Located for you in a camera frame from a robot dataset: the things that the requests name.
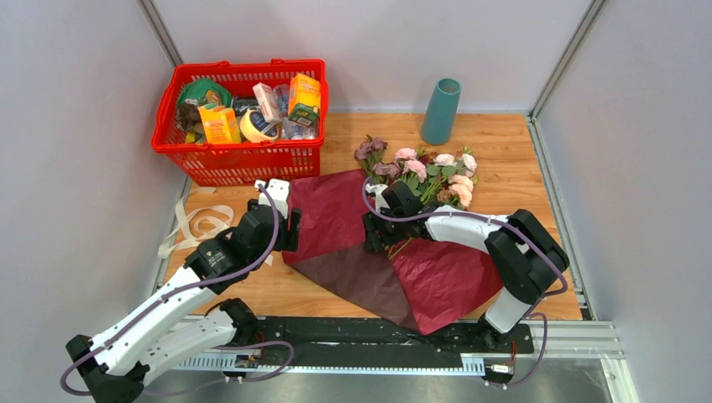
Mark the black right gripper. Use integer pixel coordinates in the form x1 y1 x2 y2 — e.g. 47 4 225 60
362 205 407 252

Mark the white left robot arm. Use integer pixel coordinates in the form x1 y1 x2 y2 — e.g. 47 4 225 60
60 194 301 402

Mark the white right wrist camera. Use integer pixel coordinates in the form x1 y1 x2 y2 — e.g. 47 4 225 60
364 183 390 212

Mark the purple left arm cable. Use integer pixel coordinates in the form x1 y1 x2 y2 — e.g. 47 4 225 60
60 186 295 397

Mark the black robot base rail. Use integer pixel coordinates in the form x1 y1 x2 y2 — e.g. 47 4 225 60
177 314 624 376

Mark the white printed ribbon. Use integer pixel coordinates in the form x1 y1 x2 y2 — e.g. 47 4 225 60
158 185 258 274

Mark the green snack bag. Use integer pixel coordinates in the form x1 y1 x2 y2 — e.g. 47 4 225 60
177 78 233 107

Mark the white small box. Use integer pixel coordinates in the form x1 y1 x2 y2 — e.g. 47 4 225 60
252 82 282 123

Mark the orange green box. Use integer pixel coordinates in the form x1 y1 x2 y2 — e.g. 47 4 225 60
287 73 322 128

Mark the red plastic shopping basket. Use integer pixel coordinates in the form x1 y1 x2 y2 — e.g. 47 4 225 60
150 59 329 186

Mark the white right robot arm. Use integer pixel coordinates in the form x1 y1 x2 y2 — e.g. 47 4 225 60
361 179 570 352

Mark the dark red wrapping paper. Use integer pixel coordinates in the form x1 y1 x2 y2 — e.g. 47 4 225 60
282 170 503 334

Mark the pink flower bouquet brown wrap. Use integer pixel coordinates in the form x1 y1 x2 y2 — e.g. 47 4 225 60
353 136 479 261

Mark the teal ceramic vase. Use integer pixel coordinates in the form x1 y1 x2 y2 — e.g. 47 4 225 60
421 78 461 145

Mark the clear plastic bottle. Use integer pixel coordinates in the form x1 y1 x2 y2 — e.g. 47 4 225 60
273 84 317 140

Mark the yellow tape roll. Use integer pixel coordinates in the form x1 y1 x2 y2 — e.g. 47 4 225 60
238 108 280 143

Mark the orange juice carton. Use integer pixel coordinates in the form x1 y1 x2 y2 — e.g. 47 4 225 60
198 102 241 144

